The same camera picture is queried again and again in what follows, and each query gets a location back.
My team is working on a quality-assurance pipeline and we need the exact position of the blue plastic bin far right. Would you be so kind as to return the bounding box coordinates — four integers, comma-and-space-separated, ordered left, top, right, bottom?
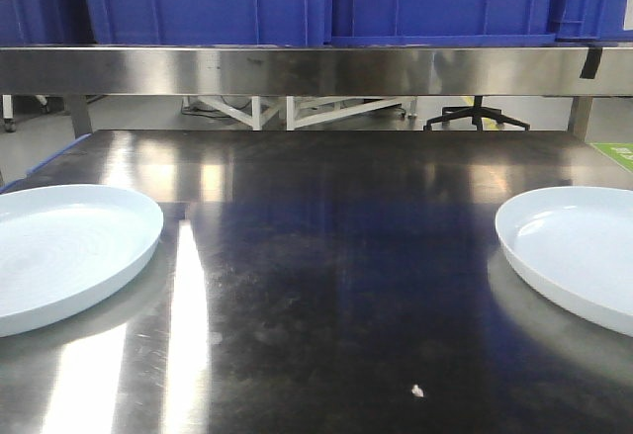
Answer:
548, 0, 632, 42

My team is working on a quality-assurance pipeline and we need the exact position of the steel shelf post right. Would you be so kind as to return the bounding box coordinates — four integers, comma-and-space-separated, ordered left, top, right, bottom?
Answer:
567, 96, 593, 141

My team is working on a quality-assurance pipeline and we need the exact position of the light blue plate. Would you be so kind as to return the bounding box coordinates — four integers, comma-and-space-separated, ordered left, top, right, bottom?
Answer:
1, 184, 164, 336
495, 186, 632, 335

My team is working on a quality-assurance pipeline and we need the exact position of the blue plastic bin far left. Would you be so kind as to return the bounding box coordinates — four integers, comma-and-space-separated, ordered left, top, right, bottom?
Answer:
1, 0, 94, 46

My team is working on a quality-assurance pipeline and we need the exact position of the white metal frame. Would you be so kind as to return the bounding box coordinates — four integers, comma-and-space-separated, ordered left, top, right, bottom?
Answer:
181, 95, 417, 130

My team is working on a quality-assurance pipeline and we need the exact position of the small white crumb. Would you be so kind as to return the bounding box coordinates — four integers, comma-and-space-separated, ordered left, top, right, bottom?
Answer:
411, 385, 425, 398

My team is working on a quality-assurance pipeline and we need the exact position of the steel shelf post left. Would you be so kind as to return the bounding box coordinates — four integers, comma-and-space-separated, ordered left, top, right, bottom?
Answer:
64, 95, 93, 137

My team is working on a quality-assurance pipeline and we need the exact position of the black office chair base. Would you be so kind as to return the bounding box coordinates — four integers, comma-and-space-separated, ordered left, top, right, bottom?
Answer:
422, 95, 530, 131

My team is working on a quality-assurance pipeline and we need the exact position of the steel shelf post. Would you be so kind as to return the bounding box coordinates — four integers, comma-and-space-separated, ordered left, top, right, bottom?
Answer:
64, 95, 93, 137
567, 96, 593, 141

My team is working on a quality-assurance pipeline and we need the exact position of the black tape strip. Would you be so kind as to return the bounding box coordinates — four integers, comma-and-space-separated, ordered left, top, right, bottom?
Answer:
580, 45, 603, 80

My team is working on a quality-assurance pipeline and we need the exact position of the stainless steel shelf rail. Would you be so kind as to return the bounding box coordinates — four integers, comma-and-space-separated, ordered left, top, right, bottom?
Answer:
1, 43, 632, 97

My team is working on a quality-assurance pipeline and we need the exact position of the blue plastic bin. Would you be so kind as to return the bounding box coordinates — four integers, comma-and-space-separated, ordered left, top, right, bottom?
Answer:
1, 0, 94, 46
548, 0, 632, 42
87, 0, 332, 47
331, 0, 554, 46

